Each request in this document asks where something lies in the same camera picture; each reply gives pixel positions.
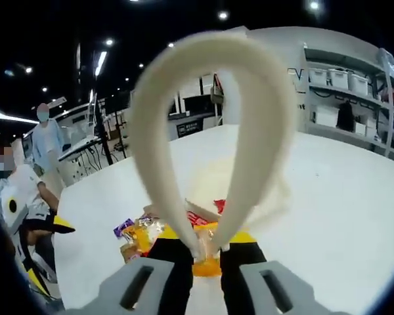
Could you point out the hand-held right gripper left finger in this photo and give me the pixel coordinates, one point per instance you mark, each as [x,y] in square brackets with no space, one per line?
[170,285]

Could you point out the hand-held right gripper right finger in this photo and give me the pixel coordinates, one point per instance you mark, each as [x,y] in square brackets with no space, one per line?
[243,285]

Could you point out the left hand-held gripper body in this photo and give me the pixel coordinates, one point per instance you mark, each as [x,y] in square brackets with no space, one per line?
[14,216]

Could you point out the orange food packet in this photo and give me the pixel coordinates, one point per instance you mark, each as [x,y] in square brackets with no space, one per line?
[205,269]

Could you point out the pile of food packets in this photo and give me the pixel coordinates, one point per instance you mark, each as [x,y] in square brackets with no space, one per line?
[141,236]

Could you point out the purple food packet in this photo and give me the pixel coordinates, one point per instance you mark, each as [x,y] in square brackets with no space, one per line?
[123,228]

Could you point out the beige food container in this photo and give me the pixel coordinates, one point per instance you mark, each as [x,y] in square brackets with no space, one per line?
[210,183]

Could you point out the beige food tongs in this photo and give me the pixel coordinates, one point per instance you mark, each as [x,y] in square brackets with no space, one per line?
[151,98]

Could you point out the person's left hand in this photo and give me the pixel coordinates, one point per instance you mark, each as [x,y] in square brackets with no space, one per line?
[36,238]

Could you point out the white workbench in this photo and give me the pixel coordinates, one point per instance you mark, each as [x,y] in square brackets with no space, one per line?
[82,144]

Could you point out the black floor sign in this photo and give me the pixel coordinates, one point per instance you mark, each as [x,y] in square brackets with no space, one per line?
[190,128]

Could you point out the white cardboard box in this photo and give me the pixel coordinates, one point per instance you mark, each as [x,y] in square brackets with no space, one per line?
[326,116]

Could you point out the black backpack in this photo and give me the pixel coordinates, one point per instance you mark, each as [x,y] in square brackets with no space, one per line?
[345,116]

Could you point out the row of white storage boxes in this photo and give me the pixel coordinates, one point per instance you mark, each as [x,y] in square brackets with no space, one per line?
[338,78]

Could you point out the grey metal shelving unit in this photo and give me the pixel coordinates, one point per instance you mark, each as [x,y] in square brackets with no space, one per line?
[341,56]

